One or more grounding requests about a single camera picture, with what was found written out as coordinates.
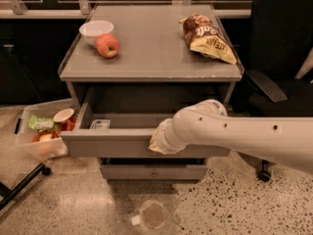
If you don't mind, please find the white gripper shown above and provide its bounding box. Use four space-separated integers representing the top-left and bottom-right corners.
149 118 188 155

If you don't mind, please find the grey top drawer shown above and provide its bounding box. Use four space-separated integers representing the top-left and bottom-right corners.
62 103 230 158

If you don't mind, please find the grey drawer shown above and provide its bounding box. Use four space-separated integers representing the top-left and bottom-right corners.
62 103 230 158
100 164 207 180

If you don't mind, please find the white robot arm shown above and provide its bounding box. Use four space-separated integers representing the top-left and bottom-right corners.
149 99 313 174

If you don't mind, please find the grey bottom drawer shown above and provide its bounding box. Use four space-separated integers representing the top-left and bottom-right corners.
100 164 207 180

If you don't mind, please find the grey drawer cabinet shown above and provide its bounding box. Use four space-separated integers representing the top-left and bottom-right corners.
61 5 244 167

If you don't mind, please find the white card packet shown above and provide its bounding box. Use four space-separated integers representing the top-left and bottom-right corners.
90 119 111 129

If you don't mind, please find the round floor marker disc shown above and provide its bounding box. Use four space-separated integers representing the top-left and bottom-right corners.
131 202 167 229

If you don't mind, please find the brown yellow chip bag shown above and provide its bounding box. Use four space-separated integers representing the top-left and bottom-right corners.
179 14 237 65

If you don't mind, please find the small white dish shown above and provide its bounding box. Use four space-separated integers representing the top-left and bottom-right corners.
53 108 74 122

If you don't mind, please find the red apple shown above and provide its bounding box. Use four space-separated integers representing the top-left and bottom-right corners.
96 33 119 59

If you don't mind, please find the white bowl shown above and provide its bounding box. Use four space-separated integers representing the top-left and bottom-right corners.
79 21 114 47

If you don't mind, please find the clear plastic storage bin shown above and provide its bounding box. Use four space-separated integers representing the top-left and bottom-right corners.
17 99 77 162

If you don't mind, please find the green snack packet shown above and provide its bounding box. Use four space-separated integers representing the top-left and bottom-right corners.
28 116 54 130

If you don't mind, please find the black office chair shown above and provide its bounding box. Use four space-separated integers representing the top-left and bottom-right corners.
228 0 313 183

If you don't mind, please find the black stand leg with wheel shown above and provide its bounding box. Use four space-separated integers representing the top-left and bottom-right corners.
0 163 51 211

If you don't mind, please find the metal railing frame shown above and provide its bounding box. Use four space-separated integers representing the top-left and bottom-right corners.
0 0 252 20

